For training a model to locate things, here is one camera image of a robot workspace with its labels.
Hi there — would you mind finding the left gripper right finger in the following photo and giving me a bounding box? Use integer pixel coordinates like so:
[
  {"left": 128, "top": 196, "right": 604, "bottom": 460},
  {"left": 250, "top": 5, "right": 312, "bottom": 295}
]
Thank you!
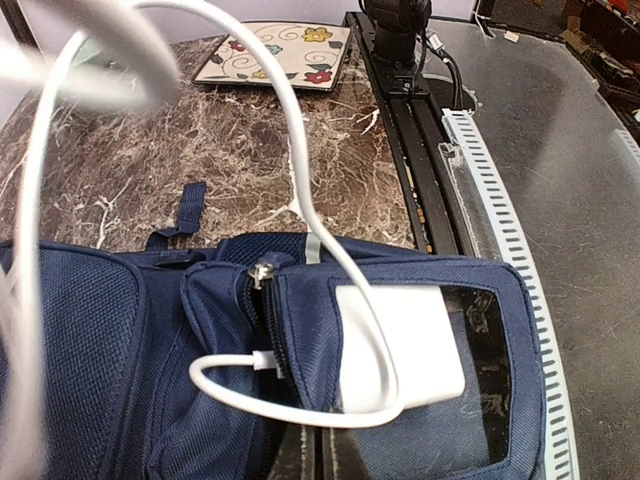
[{"left": 322, "top": 429, "right": 371, "bottom": 480}]

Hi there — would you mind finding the black front rail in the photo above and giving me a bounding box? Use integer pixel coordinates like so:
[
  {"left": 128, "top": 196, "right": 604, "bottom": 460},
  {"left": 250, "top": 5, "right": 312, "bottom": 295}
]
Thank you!
[{"left": 344, "top": 11, "right": 475, "bottom": 256}]

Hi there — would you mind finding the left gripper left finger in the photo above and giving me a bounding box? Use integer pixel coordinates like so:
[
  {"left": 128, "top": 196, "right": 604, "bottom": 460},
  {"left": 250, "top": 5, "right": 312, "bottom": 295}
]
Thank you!
[{"left": 269, "top": 424, "right": 316, "bottom": 480}]

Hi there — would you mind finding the grey slotted cable duct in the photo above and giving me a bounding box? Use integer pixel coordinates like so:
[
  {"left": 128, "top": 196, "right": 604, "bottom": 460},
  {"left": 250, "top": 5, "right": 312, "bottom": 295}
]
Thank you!
[{"left": 442, "top": 109, "right": 580, "bottom": 479}]

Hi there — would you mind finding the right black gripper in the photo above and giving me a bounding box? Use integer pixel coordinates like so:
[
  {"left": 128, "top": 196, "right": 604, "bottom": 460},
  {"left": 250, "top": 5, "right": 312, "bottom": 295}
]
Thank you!
[{"left": 1, "top": 1, "right": 179, "bottom": 110}]

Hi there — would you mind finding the white charger cable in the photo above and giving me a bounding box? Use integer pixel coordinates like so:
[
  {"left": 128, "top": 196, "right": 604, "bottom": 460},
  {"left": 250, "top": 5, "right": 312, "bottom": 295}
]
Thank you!
[{"left": 9, "top": 0, "right": 405, "bottom": 430}]

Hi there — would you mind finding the floral square plate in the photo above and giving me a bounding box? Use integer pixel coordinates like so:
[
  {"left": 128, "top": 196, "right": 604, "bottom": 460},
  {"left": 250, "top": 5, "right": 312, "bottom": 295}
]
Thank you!
[{"left": 192, "top": 22, "right": 352, "bottom": 92}]

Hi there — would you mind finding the white USB charger block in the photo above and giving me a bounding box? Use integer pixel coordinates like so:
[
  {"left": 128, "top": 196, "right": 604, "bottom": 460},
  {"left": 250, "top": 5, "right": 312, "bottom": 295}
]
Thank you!
[{"left": 336, "top": 285, "right": 465, "bottom": 414}]

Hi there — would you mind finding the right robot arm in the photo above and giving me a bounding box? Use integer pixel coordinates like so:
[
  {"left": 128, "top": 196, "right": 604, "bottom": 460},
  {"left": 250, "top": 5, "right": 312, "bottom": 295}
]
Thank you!
[{"left": 44, "top": 1, "right": 431, "bottom": 98}]

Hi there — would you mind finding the navy blue student backpack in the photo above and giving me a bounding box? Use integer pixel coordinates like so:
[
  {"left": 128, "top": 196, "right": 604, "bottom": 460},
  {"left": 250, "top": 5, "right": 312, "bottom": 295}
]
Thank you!
[{"left": 40, "top": 183, "right": 545, "bottom": 479}]

